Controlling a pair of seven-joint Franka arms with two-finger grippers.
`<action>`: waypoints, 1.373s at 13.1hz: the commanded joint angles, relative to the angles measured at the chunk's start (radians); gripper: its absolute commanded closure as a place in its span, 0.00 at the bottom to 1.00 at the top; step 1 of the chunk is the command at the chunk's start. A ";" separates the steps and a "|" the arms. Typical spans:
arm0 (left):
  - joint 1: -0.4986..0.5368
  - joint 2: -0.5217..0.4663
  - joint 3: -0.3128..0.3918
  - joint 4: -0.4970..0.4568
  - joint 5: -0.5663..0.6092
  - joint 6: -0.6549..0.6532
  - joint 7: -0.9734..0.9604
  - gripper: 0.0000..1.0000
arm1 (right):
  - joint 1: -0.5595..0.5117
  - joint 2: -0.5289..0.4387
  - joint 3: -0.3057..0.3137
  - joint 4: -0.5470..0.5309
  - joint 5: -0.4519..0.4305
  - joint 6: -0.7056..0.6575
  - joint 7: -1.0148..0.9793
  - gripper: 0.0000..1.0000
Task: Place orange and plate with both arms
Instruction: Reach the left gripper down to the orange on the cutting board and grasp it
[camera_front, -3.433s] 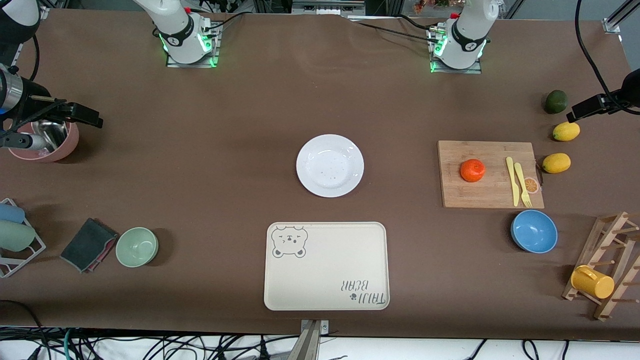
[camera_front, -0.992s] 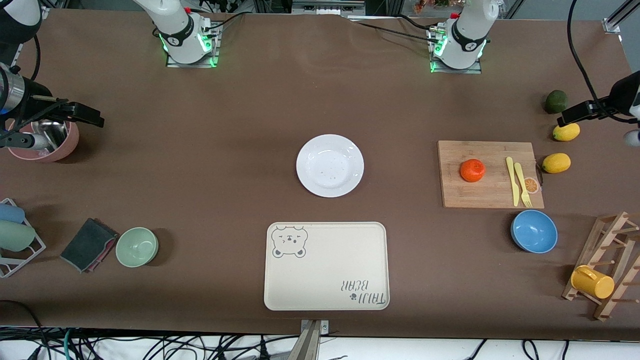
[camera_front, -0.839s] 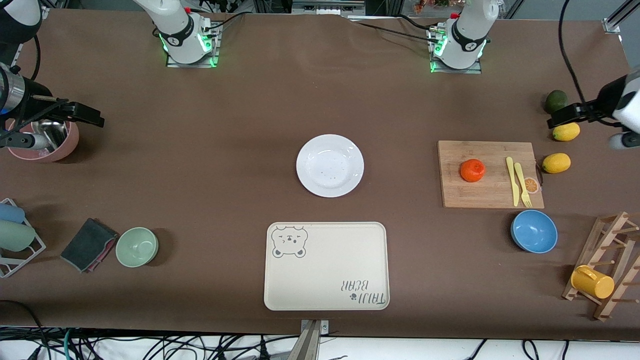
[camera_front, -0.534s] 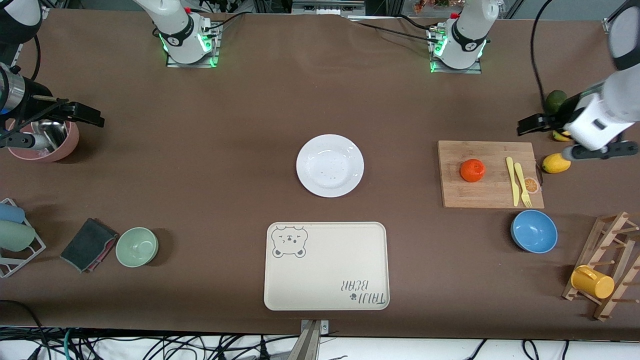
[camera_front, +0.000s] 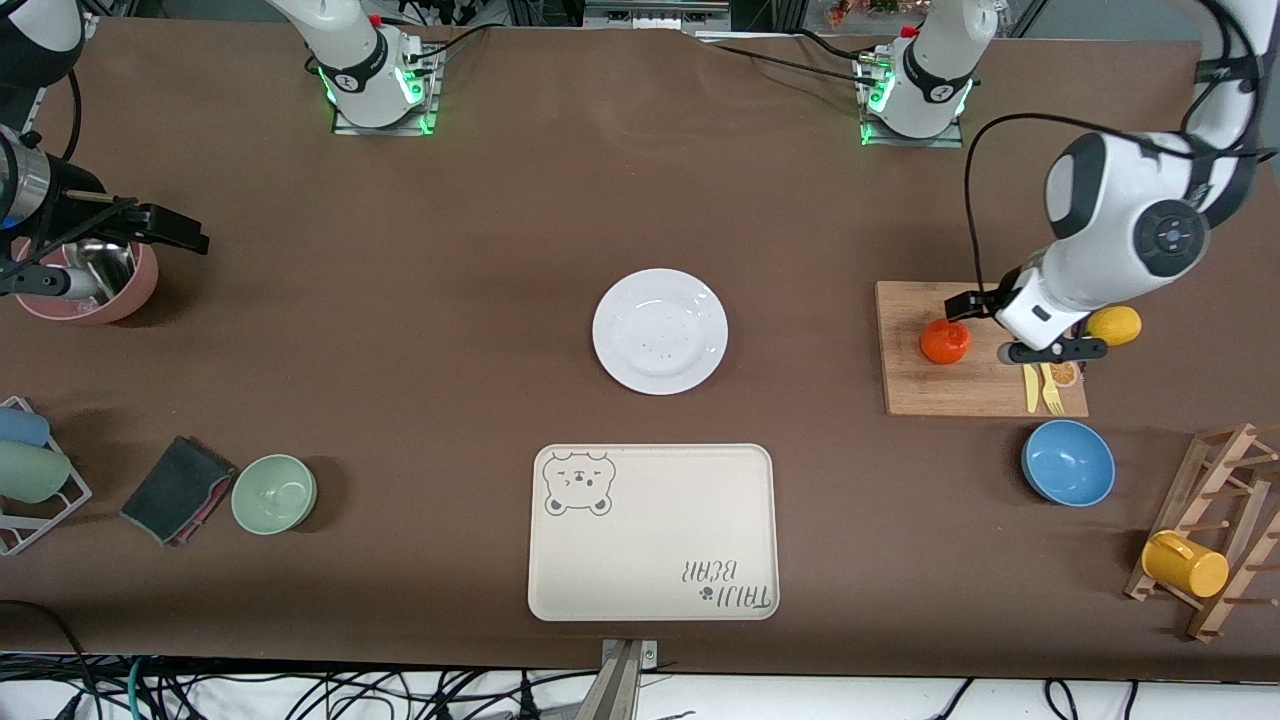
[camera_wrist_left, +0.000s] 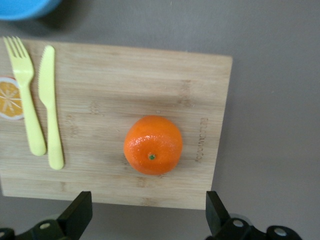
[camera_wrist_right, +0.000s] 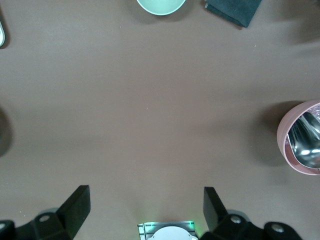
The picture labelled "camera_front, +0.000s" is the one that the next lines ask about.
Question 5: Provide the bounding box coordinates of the orange mandarin fruit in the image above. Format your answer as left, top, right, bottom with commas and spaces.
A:
920, 318, 972, 365

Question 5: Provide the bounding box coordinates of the white round plate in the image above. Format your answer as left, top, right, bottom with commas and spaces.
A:
592, 268, 729, 396

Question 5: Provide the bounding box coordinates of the pink bowl with steel interior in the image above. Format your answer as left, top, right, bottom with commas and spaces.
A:
17, 240, 159, 325

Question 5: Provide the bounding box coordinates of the yellow lemon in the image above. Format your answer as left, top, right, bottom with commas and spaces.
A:
1088, 306, 1142, 348

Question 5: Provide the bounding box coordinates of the bamboo cutting board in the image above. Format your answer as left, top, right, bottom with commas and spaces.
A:
875, 281, 1089, 418

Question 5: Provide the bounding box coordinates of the blue bowl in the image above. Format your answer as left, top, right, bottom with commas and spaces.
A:
1021, 419, 1116, 508

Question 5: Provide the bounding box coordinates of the pale blue cup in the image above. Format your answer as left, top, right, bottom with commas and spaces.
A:
0, 407, 51, 448

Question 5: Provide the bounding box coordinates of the wooden cup rack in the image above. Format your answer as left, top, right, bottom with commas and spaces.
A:
1124, 423, 1280, 643

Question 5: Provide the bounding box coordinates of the dark grey folded cloth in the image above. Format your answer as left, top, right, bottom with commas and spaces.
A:
120, 435, 238, 547

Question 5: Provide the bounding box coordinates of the pale green cup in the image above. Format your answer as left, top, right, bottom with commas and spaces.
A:
0, 441, 73, 504

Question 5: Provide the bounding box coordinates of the pale green bowl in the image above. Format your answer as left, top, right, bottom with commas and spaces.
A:
231, 454, 318, 536

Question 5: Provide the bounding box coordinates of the yellow mug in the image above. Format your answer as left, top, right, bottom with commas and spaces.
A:
1141, 530, 1230, 599

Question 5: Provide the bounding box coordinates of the brown table cover sheet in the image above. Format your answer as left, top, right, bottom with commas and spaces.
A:
0, 18, 1280, 683

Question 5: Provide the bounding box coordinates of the cream bear print tray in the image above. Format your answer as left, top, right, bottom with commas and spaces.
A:
527, 443, 780, 622

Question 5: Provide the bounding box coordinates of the grey power strip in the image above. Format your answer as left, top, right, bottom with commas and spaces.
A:
585, 0, 731, 31

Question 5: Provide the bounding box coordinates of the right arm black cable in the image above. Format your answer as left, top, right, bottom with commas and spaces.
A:
0, 68, 111, 271

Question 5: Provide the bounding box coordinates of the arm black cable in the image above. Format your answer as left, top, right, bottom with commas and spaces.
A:
0, 68, 111, 271
963, 0, 1273, 301

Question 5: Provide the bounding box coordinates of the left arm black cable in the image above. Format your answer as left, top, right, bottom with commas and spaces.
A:
963, 0, 1273, 301

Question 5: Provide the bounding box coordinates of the white wire cup rack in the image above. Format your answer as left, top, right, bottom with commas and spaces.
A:
0, 396, 93, 557

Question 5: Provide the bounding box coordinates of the left base black cable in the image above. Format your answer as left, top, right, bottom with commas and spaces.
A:
700, 38, 883, 89

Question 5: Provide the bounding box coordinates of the base black cable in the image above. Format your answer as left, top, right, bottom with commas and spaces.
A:
700, 38, 883, 89
398, 22, 493, 63

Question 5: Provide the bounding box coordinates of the right base black cable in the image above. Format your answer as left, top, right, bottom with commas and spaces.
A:
398, 22, 493, 63

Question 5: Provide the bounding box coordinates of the black floor cable loop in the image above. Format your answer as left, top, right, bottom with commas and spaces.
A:
0, 598, 101, 720

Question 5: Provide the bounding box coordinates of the metal table edge bracket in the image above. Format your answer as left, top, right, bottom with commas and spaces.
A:
585, 640, 661, 720

